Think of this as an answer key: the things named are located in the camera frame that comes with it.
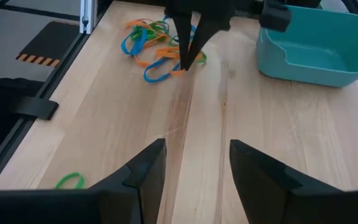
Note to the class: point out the hazard-striped black mat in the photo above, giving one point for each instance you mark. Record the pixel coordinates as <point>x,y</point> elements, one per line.
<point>51,40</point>

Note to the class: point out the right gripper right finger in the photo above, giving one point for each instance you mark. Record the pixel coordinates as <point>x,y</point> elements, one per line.
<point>259,193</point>

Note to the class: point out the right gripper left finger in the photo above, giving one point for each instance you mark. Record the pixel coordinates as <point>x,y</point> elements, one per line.
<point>141,186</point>

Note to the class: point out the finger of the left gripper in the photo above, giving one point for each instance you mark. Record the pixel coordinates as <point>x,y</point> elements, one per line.
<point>183,37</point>
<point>210,28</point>

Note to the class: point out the silver aluminium bar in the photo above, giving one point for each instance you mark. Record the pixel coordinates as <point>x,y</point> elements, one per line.
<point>87,15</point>

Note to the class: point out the black metal table frame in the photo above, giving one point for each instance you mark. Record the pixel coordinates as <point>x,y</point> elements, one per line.
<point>50,90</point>

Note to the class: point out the teal plastic basket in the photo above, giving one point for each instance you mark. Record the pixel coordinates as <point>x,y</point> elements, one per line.
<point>306,53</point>

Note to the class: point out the orange rubber band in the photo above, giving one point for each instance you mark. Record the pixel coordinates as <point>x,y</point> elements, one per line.
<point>166,53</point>
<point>135,22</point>

